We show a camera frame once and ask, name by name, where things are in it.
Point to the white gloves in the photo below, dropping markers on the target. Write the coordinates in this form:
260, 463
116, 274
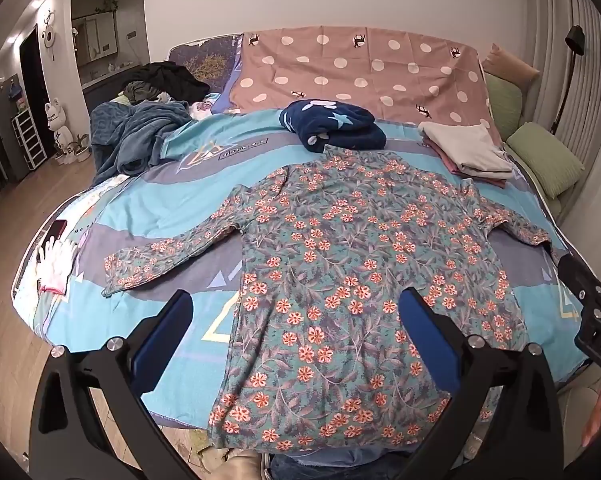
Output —
55, 262

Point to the black clothes pile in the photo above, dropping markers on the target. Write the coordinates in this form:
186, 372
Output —
168, 80

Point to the pink polka dot sheet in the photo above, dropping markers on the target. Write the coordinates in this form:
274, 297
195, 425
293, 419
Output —
360, 70

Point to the floral long-sleeve shirt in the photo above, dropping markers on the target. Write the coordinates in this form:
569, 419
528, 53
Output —
340, 270

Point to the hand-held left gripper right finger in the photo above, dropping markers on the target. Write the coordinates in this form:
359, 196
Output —
429, 341

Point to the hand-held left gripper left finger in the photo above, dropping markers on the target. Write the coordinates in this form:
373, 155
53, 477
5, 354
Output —
163, 341

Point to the olive green garment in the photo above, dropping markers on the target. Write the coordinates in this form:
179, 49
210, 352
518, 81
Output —
140, 92

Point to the tan pillow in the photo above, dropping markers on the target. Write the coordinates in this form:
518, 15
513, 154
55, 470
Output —
510, 67

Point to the white folded cloth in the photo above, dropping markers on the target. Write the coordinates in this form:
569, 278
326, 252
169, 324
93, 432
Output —
468, 147

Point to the green cushion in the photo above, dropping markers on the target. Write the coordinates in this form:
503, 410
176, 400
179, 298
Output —
503, 102

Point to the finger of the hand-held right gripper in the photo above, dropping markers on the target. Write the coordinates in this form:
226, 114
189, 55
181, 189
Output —
583, 277

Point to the purple patterned quilt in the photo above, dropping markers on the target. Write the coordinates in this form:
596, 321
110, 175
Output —
205, 57

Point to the black floor lamp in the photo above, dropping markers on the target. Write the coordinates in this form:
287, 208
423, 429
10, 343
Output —
568, 72

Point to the grey-blue blanket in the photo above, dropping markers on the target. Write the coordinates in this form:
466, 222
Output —
130, 132

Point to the person's right hand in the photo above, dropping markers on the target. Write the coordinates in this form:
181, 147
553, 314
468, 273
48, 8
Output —
599, 412

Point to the green pillow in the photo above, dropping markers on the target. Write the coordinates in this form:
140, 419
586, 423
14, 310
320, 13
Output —
545, 157

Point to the white cat figurine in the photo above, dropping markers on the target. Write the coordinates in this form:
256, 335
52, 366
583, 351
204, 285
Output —
59, 130

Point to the red and black phone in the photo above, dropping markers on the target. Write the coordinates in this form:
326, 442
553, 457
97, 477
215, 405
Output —
55, 232

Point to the white curtain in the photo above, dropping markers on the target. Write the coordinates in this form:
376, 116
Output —
570, 35

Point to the blue patterned bed sheet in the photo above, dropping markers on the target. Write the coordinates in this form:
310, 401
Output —
145, 200

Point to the potted plant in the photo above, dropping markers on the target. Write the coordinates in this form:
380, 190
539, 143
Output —
80, 145

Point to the white shelf rack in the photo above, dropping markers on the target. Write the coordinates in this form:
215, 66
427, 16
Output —
28, 135

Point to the navy star fleece garment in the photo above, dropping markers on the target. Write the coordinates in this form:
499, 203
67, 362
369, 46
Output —
333, 122

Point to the pink folded cloth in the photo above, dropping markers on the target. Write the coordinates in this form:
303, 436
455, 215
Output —
473, 177

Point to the white wall decoration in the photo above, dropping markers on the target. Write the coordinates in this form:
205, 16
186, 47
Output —
48, 30

